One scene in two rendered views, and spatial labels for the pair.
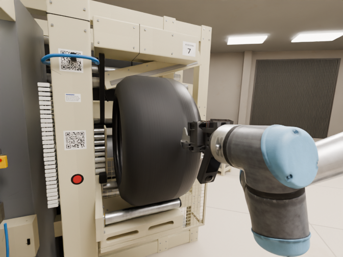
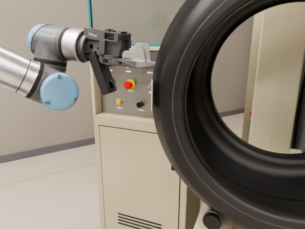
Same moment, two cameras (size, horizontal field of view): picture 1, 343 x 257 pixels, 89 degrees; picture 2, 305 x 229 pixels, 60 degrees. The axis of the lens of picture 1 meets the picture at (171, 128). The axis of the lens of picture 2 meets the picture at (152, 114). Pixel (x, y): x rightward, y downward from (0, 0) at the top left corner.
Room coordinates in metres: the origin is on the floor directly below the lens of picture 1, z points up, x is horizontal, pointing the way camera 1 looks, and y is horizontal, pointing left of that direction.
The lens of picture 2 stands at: (1.05, -0.51, 1.32)
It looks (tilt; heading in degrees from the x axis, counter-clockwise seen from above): 17 degrees down; 136
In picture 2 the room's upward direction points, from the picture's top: straight up
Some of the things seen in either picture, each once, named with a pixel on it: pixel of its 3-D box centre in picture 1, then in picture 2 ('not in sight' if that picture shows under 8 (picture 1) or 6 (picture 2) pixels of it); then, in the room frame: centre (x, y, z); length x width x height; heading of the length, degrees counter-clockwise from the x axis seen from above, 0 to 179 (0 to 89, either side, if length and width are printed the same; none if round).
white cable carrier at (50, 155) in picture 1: (51, 147); not in sight; (0.65, 0.46, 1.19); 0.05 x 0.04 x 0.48; 24
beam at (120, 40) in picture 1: (146, 46); not in sight; (1.16, 0.17, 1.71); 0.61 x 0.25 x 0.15; 114
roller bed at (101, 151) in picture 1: (90, 149); not in sight; (1.09, 0.52, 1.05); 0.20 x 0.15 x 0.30; 114
